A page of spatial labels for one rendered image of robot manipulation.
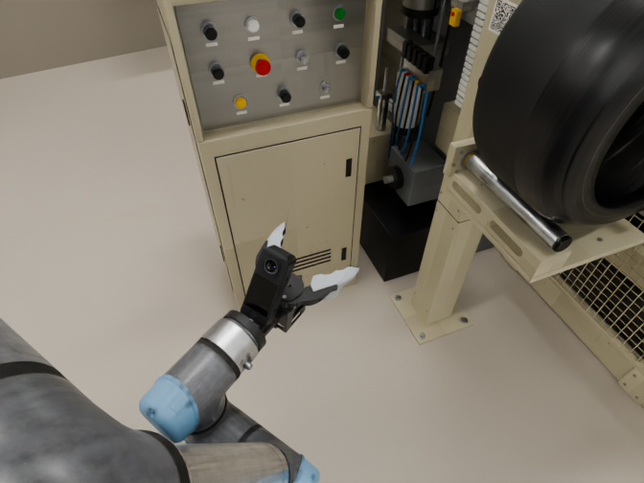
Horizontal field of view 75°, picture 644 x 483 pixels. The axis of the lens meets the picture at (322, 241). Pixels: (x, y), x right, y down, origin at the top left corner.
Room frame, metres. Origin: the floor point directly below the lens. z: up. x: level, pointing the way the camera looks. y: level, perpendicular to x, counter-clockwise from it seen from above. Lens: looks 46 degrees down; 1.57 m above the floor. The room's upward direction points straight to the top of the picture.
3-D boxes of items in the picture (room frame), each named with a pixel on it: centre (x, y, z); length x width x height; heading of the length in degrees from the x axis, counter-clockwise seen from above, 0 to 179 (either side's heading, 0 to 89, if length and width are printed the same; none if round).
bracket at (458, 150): (1.01, -0.53, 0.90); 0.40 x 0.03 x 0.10; 111
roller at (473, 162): (0.79, -0.46, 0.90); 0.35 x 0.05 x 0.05; 21
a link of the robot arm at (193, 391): (0.24, 0.17, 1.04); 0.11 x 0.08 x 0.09; 146
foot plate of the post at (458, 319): (1.08, -0.48, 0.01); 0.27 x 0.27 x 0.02; 21
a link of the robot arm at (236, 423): (0.23, 0.16, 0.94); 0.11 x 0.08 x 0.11; 56
